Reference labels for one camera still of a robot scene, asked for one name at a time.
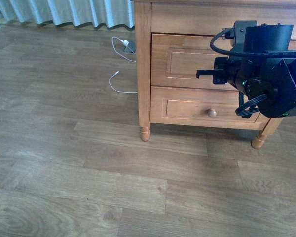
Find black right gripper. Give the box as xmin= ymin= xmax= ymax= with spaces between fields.
xmin=196 ymin=20 xmax=261 ymax=88

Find wooden drawer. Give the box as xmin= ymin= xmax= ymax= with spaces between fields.
xmin=150 ymin=86 xmax=269 ymax=130
xmin=150 ymin=33 xmax=296 ymax=91

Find wooden two-drawer nightstand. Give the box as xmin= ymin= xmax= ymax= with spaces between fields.
xmin=134 ymin=0 xmax=296 ymax=149

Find grey floor socket box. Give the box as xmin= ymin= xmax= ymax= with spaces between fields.
xmin=123 ymin=40 xmax=136 ymax=54

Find grey pleated curtain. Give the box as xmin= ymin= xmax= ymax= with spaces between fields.
xmin=0 ymin=0 xmax=135 ymax=28

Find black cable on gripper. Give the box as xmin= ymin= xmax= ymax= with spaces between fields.
xmin=209 ymin=29 xmax=245 ymax=57

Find white charger cable on floor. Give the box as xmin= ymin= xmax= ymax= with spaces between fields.
xmin=108 ymin=36 xmax=138 ymax=94

